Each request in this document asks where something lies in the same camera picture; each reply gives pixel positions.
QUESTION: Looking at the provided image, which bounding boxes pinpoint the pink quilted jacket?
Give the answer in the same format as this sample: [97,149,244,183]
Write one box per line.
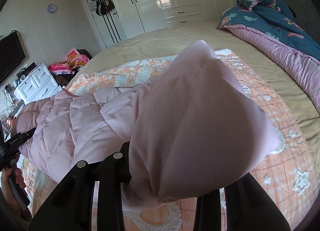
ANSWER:
[11,40,280,210]

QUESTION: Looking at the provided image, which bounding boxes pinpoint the dark clothes pile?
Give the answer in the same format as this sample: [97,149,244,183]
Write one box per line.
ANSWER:
[52,49,93,87]

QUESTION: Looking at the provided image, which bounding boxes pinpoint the white bedroom door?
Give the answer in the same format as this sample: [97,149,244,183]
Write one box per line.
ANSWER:
[81,0,127,49]

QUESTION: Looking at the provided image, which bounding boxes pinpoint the clutter on dresser top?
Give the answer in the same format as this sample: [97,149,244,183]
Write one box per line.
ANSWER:
[0,61,33,122]

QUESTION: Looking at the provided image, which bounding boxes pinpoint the white drawer chest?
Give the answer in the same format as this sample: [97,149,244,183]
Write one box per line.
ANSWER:
[14,63,62,104]

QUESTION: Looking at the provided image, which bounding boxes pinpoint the pink cartoon blanket pile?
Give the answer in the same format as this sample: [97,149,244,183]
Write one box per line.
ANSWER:
[48,48,89,75]

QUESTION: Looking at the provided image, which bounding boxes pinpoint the beige bed cover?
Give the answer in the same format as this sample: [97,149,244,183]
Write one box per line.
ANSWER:
[64,20,320,171]

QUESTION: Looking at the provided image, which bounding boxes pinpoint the hanging bags on door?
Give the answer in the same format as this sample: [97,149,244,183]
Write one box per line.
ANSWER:
[88,0,116,16]

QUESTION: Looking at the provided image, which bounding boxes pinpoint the blue floral pink quilt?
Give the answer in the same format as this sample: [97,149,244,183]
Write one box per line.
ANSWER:
[218,0,319,109]

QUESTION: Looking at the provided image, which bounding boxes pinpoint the wall mounted black television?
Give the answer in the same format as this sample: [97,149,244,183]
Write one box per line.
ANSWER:
[0,30,25,82]

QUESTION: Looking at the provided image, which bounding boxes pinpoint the round blue wall clock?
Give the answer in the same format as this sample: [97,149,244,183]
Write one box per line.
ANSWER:
[47,4,57,13]

